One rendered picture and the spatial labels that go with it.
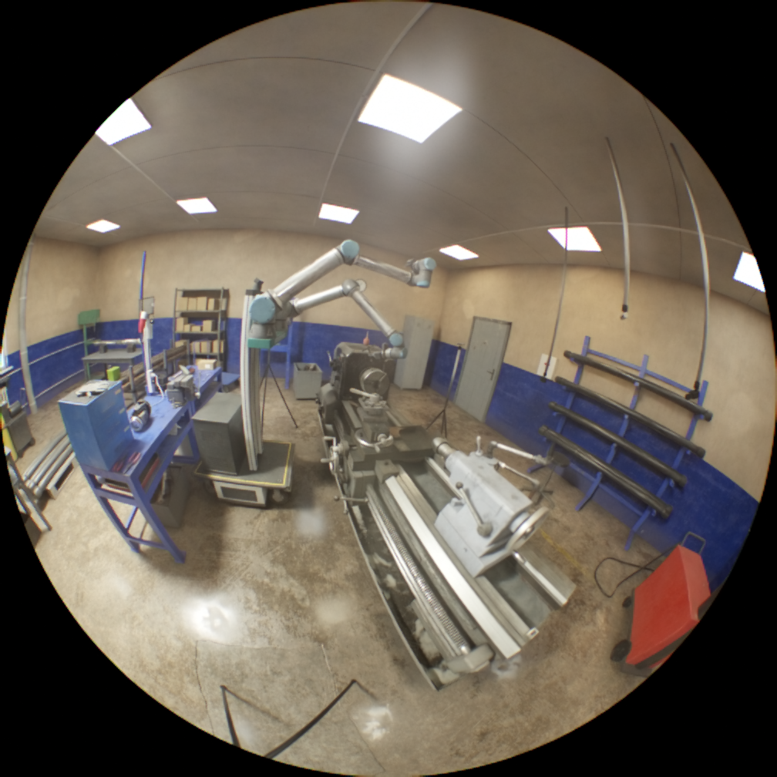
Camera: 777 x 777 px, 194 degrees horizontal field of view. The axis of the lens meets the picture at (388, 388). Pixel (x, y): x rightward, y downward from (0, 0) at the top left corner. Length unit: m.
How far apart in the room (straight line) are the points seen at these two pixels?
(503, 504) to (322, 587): 1.35
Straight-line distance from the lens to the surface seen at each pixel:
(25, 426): 5.16
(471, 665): 1.03
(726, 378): 3.98
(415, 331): 5.55
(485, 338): 5.10
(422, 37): 1.82
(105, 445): 1.62
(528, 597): 1.29
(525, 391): 4.40
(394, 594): 1.40
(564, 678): 2.29
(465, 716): 1.87
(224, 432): 1.89
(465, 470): 1.03
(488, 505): 0.96
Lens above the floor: 1.69
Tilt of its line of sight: 17 degrees down
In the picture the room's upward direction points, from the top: 10 degrees clockwise
